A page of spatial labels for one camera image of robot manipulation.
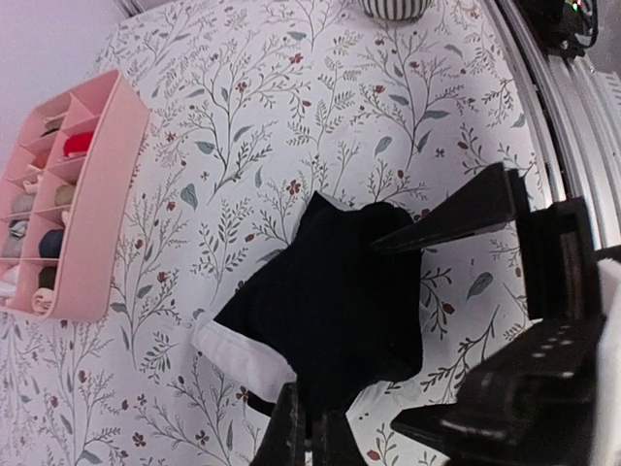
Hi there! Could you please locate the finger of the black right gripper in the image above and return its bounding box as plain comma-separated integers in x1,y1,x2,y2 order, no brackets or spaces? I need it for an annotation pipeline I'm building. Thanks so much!
372,163,527,252
390,403,485,461

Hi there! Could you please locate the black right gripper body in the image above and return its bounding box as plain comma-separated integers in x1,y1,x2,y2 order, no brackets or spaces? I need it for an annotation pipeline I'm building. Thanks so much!
440,199,605,465

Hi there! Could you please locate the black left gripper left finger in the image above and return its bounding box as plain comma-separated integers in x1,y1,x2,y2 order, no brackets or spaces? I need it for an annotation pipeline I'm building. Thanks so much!
250,383,306,466

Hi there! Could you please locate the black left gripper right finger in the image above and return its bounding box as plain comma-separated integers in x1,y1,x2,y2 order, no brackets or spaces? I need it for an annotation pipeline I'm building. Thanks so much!
311,412,367,466

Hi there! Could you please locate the black underwear white lettering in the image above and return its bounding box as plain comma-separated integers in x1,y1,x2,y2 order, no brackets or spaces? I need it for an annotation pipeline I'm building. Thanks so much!
192,194,423,417

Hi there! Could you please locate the pink divided storage box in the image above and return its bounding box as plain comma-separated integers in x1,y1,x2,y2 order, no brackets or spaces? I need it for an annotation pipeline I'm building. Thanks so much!
1,70,149,321

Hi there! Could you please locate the striped round cup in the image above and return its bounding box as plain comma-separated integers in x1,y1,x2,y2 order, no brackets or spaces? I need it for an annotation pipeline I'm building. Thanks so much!
359,0,432,21

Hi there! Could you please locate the floral patterned table mat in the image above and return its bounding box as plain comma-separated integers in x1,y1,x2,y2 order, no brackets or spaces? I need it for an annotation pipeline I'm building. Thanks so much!
1,1,550,465

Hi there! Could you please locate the aluminium front rail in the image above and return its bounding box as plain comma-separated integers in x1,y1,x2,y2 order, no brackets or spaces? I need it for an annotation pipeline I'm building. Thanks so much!
488,1,620,249

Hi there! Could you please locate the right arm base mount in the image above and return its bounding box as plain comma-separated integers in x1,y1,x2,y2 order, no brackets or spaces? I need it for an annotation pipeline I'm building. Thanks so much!
516,0,599,59

